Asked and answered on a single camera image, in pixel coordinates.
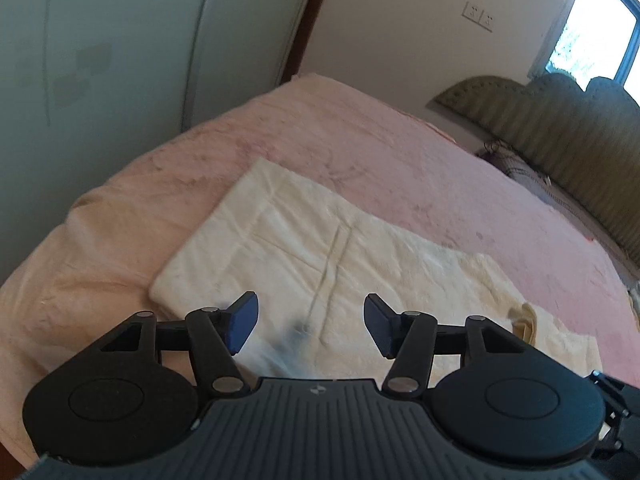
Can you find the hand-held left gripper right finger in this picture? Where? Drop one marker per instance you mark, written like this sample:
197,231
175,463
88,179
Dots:
380,325

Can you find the pink blanket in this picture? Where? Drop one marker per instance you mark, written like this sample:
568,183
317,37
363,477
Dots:
400,150

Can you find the green padded headboard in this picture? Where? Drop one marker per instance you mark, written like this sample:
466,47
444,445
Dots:
565,130

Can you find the white pants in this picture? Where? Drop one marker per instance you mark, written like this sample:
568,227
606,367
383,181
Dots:
325,240

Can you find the dark patterned pillow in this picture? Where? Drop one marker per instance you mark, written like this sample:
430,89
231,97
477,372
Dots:
520,170

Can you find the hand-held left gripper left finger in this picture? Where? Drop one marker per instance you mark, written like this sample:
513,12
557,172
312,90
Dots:
242,322

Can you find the brown wooden door frame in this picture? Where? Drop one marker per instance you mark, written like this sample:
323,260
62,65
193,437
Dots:
310,15

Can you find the white wardrobe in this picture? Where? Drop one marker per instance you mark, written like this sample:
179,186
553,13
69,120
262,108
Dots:
125,50

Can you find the white wall socket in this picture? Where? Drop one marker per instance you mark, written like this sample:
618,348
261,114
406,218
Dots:
486,21
471,10

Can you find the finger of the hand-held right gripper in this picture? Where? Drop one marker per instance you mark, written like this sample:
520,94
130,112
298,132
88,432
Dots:
620,410

